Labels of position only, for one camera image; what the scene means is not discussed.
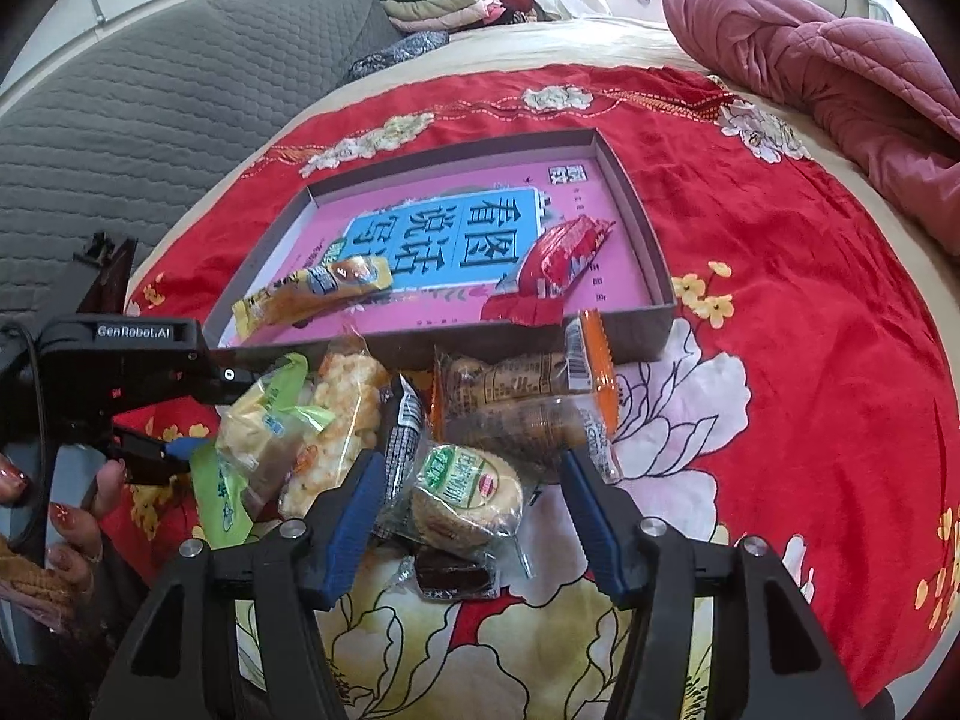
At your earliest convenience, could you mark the red snack packet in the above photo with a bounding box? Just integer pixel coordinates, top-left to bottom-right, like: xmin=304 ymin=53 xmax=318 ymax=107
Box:
xmin=480 ymin=214 xmax=616 ymax=327

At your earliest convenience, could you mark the orange bread packet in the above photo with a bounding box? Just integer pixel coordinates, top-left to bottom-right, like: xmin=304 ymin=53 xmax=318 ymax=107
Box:
xmin=433 ymin=307 xmax=620 ymax=432

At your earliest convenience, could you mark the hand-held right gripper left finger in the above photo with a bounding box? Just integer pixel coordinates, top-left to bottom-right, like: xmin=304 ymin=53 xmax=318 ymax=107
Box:
xmin=90 ymin=448 xmax=387 ymax=720

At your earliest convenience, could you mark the person's left hand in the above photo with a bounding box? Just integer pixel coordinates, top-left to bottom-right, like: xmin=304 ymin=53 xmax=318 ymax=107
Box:
xmin=0 ymin=454 xmax=128 ymax=616

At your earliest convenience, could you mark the round biscuit packet green label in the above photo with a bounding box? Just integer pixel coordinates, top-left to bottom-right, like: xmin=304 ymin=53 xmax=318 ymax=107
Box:
xmin=405 ymin=444 xmax=537 ymax=563

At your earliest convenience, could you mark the black cable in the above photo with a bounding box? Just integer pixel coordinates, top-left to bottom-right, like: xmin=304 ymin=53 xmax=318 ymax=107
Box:
xmin=13 ymin=319 xmax=59 ymax=552

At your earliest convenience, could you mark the yellow snack packet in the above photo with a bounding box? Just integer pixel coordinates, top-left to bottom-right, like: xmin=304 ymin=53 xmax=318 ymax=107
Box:
xmin=231 ymin=255 xmax=395 ymax=338

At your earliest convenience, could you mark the clear round cookie packet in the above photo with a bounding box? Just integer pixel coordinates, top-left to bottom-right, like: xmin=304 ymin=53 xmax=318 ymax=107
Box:
xmin=442 ymin=394 xmax=623 ymax=485

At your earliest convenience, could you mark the brown chocolate bar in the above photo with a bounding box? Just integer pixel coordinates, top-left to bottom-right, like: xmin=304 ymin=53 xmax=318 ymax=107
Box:
xmin=394 ymin=547 xmax=502 ymax=602

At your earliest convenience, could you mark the grey quilted headboard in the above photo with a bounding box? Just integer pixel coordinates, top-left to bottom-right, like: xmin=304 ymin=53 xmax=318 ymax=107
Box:
xmin=0 ymin=0 xmax=398 ymax=316

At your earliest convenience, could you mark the dark blue cookie packet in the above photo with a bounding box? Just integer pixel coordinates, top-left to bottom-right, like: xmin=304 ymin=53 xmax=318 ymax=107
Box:
xmin=373 ymin=371 xmax=428 ymax=541

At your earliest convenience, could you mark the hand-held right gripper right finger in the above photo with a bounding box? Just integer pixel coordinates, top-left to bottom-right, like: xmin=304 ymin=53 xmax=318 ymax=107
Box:
xmin=559 ymin=448 xmax=893 ymax=720

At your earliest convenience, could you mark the clear rice cracker packet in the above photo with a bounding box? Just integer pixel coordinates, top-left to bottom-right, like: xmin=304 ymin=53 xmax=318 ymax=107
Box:
xmin=277 ymin=337 xmax=391 ymax=522

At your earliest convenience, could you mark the pink book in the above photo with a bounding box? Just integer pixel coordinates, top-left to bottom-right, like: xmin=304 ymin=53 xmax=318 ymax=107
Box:
xmin=225 ymin=146 xmax=653 ymax=350

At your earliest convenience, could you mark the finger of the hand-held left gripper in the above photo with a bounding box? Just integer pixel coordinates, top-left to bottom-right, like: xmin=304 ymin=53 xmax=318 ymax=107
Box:
xmin=176 ymin=349 xmax=310 ymax=410
xmin=111 ymin=426 xmax=209 ymax=485

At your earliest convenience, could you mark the red floral blanket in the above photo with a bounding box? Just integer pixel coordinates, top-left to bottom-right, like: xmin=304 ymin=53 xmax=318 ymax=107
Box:
xmin=124 ymin=64 xmax=960 ymax=720

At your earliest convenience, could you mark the dark patterned pillow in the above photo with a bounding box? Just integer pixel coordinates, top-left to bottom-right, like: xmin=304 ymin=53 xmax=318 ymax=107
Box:
xmin=345 ymin=30 xmax=451 ymax=87

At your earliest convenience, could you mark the green yellow cake packet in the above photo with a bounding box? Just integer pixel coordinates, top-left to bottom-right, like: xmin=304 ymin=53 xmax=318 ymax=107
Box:
xmin=187 ymin=352 xmax=335 ymax=548

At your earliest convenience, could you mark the pink quilt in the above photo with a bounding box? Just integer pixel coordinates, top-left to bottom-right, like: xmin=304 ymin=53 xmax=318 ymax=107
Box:
xmin=662 ymin=0 xmax=960 ymax=256

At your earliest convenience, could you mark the grey cardboard box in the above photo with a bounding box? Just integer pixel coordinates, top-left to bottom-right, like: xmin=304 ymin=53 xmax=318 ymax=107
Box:
xmin=204 ymin=127 xmax=676 ymax=368

